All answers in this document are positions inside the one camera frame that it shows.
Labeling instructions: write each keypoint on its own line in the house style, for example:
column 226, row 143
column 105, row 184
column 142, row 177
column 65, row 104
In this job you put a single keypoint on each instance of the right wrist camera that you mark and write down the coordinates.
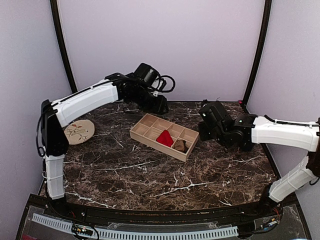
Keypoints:
column 213, row 113

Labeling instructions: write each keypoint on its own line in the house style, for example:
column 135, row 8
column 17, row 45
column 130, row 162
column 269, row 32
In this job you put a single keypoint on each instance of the red sock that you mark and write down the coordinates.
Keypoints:
column 165, row 139

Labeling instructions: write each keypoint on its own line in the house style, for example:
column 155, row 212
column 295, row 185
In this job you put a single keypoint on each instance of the right circuit board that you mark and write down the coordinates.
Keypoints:
column 269, row 224

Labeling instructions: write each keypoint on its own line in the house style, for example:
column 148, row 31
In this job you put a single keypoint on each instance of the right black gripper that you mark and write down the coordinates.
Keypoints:
column 204, row 135

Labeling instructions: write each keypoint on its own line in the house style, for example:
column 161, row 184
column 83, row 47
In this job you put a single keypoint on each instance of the round wooden plate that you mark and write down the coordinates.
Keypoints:
column 79, row 131

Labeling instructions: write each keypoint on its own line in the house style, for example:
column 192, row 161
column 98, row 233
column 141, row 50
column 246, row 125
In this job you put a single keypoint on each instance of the left circuit board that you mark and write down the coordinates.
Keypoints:
column 81, row 230

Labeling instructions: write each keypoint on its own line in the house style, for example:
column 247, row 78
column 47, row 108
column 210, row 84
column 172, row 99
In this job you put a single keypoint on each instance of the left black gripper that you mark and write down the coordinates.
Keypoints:
column 160, row 106

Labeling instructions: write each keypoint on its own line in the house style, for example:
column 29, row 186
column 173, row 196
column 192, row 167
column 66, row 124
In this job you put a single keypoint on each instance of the beige ribbed sock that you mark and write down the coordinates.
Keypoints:
column 181, row 146

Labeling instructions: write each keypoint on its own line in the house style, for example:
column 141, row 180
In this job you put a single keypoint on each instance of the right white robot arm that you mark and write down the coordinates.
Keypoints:
column 302, row 135

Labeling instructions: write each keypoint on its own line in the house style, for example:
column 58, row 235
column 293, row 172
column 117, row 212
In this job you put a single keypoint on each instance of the circuit board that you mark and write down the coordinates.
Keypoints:
column 269, row 224
column 81, row 230

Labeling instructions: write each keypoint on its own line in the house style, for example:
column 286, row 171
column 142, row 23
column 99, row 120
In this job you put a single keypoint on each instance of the left black frame post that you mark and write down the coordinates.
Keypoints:
column 61, row 44

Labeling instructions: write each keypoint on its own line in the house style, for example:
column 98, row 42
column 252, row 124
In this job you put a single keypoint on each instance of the black frame post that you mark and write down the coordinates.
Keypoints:
column 61, row 44
column 259, row 51

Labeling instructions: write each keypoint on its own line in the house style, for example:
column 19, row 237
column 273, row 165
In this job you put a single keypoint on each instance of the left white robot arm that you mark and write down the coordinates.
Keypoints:
column 51, row 141

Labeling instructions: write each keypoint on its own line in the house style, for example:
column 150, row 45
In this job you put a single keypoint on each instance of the white slotted cable duct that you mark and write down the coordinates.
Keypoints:
column 123, row 231

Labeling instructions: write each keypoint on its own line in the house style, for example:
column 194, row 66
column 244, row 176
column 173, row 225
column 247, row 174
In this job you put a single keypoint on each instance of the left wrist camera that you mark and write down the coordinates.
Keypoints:
column 150, row 80

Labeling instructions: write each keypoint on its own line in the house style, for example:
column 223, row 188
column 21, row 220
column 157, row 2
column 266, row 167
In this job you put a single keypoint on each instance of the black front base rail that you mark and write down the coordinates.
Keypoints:
column 289, row 213

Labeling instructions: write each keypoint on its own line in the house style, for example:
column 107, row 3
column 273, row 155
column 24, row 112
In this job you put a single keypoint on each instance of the wooden compartment tray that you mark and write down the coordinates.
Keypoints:
column 149, row 127

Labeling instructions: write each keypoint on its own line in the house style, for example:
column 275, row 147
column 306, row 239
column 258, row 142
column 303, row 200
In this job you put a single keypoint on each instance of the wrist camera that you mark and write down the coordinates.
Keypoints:
column 150, row 80
column 213, row 113

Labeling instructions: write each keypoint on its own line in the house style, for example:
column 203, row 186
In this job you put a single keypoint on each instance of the right black frame post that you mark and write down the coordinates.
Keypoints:
column 259, row 51

